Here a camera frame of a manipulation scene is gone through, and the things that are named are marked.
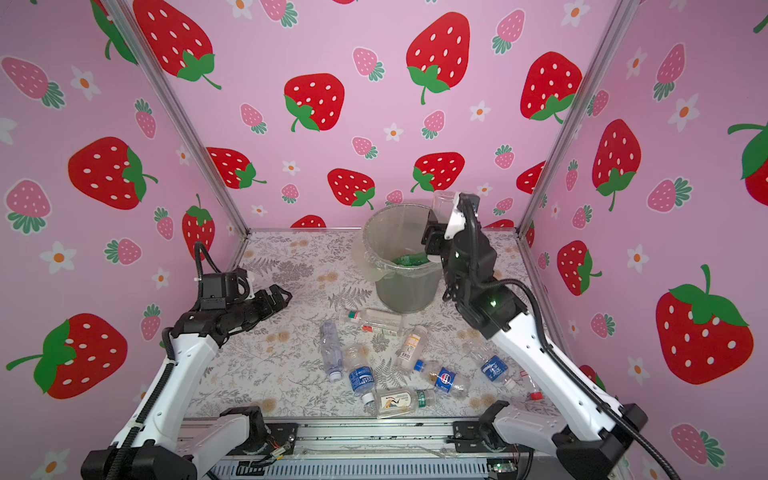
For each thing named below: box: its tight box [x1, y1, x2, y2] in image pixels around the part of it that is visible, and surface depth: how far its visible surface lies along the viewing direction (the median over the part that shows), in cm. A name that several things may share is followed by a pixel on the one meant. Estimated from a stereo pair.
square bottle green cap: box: [375, 387, 436, 419], surface depth 77 cm
